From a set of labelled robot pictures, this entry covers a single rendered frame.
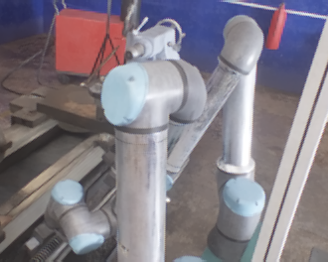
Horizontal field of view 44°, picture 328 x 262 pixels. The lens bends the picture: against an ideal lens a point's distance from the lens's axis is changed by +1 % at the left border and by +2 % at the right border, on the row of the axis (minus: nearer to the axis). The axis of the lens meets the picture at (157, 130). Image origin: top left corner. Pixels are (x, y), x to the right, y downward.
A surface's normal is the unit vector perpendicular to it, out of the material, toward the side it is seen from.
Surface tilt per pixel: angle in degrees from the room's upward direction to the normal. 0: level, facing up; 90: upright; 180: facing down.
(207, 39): 90
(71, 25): 90
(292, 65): 90
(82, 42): 90
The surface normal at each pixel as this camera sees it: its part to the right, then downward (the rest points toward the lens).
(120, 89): -0.77, 0.07
